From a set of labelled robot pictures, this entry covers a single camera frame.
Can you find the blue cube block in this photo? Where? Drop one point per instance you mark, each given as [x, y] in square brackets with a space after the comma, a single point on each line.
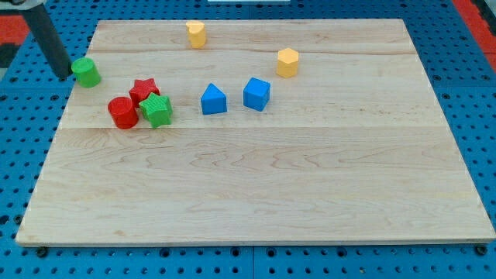
[256, 94]

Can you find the light wooden board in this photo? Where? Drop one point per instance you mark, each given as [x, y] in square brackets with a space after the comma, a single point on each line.
[352, 150]

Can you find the blue triangular prism block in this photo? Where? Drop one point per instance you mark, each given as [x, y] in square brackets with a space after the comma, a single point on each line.
[213, 100]

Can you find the yellow hexagon block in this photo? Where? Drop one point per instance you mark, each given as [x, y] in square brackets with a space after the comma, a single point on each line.
[287, 63]

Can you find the green star block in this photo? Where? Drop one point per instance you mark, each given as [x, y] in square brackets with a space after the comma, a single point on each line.
[157, 110]

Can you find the red star block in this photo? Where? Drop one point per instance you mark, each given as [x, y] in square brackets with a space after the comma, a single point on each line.
[142, 89]

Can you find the yellow heart block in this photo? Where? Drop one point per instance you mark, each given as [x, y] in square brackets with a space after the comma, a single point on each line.
[196, 33]

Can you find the red cylinder block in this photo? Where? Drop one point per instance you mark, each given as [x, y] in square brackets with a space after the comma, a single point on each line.
[123, 112]

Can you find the green cylinder block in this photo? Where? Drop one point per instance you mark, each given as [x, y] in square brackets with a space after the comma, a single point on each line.
[86, 72]

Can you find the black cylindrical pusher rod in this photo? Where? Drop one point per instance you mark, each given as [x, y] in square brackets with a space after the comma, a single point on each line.
[38, 20]

